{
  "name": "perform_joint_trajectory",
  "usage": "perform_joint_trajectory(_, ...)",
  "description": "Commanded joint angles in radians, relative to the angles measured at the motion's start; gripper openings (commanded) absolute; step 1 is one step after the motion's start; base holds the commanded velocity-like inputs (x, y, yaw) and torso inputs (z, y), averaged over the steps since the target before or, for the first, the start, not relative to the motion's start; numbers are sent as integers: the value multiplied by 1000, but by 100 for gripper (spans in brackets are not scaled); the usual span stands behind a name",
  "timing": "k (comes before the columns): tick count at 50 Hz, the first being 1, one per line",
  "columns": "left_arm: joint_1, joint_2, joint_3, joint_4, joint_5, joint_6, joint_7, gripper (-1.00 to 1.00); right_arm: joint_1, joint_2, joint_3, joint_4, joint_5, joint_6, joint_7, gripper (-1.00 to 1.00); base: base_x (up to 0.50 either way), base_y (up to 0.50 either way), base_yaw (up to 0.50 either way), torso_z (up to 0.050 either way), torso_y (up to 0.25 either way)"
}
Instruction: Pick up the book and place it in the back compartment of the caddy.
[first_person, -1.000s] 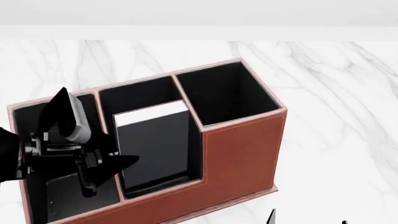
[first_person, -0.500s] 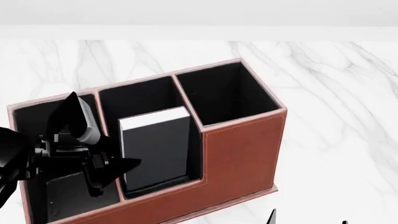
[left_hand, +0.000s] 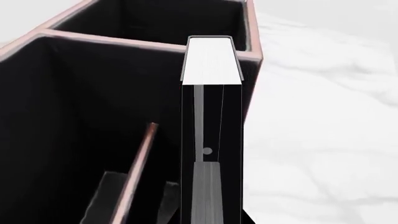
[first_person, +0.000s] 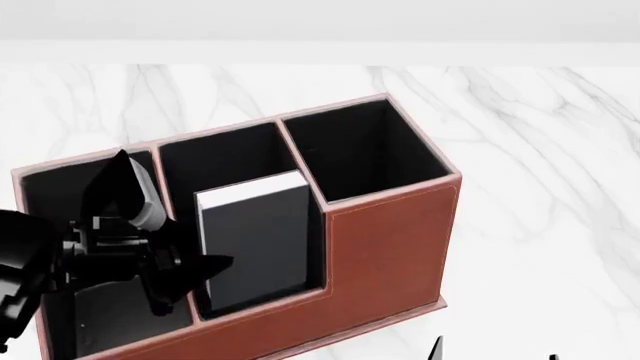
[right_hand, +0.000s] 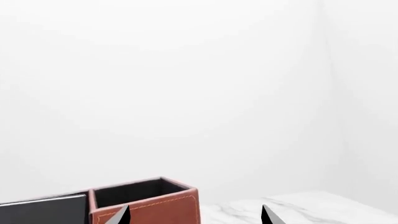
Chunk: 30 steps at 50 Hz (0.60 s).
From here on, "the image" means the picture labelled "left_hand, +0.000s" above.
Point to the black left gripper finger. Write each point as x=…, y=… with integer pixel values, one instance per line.
x=247, y=219

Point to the black caddy with pink trim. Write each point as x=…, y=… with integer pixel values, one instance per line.
x=77, y=93

